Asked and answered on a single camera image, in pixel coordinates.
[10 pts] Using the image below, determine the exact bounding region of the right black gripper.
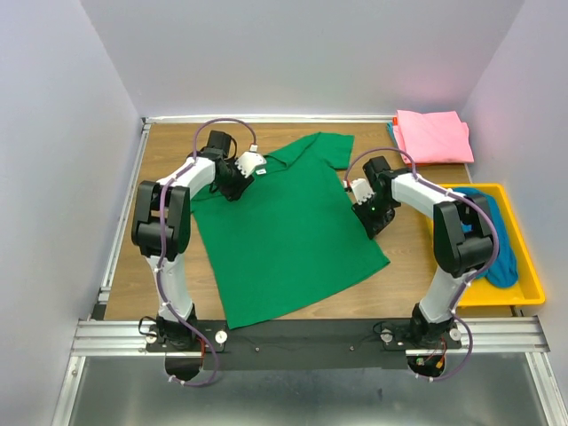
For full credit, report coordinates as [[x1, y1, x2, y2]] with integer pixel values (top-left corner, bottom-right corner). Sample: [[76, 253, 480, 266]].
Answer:
[[351, 193, 394, 239]]

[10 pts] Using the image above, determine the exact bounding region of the green t shirt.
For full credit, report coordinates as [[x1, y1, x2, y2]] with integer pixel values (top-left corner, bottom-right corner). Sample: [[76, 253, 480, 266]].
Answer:
[[192, 132, 390, 328]]

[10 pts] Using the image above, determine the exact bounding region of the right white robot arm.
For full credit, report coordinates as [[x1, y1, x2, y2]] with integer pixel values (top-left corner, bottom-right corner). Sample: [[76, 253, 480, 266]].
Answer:
[[343, 156, 500, 348]]

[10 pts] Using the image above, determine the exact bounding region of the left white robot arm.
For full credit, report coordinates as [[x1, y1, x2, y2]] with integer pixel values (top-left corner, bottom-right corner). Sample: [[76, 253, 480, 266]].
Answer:
[[131, 130, 265, 351]]

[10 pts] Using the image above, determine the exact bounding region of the teal folded t shirt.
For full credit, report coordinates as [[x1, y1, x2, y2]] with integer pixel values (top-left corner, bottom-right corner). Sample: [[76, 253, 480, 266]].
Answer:
[[386, 122, 401, 149]]

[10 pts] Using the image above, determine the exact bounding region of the pink folded t shirt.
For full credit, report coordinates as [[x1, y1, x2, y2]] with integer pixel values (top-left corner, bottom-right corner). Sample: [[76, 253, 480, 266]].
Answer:
[[394, 110, 474, 164]]

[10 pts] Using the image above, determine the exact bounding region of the blue crumpled t shirt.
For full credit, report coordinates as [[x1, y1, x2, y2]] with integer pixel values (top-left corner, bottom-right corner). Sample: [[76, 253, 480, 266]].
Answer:
[[454, 186, 519, 289]]

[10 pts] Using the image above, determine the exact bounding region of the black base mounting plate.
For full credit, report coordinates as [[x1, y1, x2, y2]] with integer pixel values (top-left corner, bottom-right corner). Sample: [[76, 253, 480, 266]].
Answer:
[[138, 317, 462, 383]]

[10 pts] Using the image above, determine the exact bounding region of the yellow plastic bin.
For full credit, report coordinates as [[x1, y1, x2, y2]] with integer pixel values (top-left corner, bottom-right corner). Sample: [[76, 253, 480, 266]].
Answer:
[[441, 183, 546, 308]]

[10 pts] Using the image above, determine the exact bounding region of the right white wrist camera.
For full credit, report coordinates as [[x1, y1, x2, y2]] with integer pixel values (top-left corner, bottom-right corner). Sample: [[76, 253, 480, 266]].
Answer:
[[343, 178, 375, 205]]

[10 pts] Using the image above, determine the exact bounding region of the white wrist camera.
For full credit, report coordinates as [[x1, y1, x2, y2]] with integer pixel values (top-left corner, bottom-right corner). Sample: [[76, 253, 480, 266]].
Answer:
[[343, 178, 375, 205], [235, 144, 266, 178]]

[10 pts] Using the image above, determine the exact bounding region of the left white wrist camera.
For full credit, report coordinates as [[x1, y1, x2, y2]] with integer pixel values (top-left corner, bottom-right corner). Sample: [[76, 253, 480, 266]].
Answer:
[[235, 144, 266, 178]]

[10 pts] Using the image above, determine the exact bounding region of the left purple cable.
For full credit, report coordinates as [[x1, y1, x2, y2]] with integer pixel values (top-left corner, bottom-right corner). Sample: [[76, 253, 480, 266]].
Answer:
[[150, 117, 261, 387]]

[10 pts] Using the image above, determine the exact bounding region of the purple cable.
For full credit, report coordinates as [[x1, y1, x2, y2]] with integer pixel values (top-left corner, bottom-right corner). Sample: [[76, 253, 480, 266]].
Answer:
[[342, 147, 501, 383], [150, 117, 261, 387]]

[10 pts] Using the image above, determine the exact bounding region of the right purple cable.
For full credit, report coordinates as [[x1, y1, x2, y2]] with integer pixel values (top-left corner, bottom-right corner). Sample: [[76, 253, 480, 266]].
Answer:
[[342, 147, 501, 383]]

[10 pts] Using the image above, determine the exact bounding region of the aluminium frame rail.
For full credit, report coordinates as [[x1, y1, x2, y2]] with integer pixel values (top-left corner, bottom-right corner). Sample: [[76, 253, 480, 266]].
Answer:
[[52, 114, 568, 426]]

